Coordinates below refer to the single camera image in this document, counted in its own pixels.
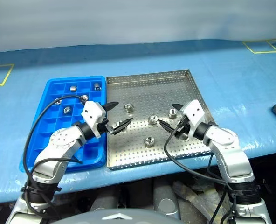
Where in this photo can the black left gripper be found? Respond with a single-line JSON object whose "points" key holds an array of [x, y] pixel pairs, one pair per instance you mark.
{"points": [[105, 127]]}

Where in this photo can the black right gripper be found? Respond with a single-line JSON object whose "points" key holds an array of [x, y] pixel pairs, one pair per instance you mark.
{"points": [[183, 127]]}

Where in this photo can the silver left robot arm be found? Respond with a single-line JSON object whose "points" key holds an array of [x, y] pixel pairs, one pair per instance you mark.
{"points": [[58, 142]]}

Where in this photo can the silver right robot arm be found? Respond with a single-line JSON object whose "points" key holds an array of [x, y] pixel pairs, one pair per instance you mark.
{"points": [[233, 158]]}

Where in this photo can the blue compartment tray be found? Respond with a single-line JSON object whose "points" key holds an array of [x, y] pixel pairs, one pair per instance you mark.
{"points": [[51, 130]]}

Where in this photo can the perforated metal tray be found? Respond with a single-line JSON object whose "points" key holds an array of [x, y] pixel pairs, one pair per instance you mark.
{"points": [[138, 93]]}

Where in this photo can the blue plastic table cover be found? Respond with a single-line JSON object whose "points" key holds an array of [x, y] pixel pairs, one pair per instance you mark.
{"points": [[233, 81]]}

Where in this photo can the beige crumpled wrapping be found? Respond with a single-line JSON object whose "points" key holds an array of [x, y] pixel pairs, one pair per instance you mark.
{"points": [[198, 193]]}

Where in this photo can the grey rounded cylinder shape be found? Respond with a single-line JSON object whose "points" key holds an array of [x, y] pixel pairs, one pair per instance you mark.
{"points": [[100, 203], [164, 200]]}

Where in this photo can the grey robot torso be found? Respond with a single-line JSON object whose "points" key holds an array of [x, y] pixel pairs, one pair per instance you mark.
{"points": [[117, 217]]}

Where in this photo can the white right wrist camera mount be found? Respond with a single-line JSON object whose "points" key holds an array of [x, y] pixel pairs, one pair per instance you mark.
{"points": [[194, 112]]}

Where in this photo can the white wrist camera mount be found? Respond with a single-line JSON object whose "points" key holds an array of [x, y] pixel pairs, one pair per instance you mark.
{"points": [[93, 112], [194, 112]]}

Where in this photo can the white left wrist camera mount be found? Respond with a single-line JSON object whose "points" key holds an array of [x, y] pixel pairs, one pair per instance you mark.
{"points": [[93, 112]]}

